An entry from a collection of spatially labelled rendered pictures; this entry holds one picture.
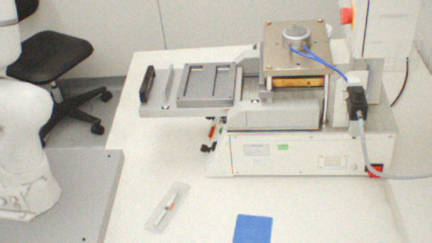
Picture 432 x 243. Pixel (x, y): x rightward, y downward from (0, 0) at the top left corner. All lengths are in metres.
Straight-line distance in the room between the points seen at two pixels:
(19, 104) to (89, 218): 0.38
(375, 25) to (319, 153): 0.41
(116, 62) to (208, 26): 0.65
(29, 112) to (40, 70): 1.56
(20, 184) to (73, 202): 0.16
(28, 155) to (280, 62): 0.69
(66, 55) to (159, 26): 0.61
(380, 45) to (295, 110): 0.27
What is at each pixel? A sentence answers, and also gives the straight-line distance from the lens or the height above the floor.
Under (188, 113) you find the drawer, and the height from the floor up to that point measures 0.95.
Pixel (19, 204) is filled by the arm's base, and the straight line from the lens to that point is 1.44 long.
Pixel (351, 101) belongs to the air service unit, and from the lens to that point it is 1.21.
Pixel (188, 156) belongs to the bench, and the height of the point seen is 0.75.
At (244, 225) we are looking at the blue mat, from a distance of 1.35.
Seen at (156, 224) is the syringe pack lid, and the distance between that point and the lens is 1.36.
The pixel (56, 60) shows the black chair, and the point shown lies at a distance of 2.81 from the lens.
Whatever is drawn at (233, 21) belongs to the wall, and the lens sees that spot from 3.02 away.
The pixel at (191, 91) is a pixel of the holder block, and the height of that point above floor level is 0.98.
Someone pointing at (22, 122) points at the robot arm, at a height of 1.13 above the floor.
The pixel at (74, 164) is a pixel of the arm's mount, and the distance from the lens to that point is 1.56.
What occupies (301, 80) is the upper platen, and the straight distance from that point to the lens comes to 1.33.
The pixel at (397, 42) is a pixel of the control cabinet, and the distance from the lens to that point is 1.24.
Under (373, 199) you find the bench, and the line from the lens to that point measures 1.44.
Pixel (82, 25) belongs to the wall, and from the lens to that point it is 3.17.
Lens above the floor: 1.79
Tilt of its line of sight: 38 degrees down
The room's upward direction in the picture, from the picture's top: 6 degrees counter-clockwise
